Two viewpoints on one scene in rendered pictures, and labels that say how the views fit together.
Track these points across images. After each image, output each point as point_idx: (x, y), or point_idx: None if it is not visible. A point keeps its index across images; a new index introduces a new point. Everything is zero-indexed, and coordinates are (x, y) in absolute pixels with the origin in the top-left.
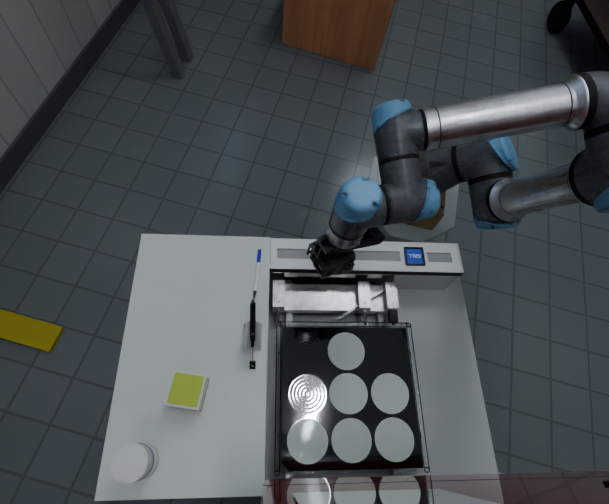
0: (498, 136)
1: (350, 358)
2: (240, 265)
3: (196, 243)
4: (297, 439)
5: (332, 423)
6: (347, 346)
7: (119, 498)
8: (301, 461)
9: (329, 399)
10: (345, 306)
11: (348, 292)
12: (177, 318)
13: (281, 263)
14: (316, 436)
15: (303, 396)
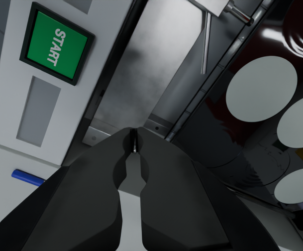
0: None
1: (275, 92)
2: None
3: None
4: (289, 193)
5: None
6: (256, 85)
7: None
8: None
9: (291, 148)
10: (188, 36)
11: (165, 10)
12: None
13: (55, 145)
14: None
15: (259, 172)
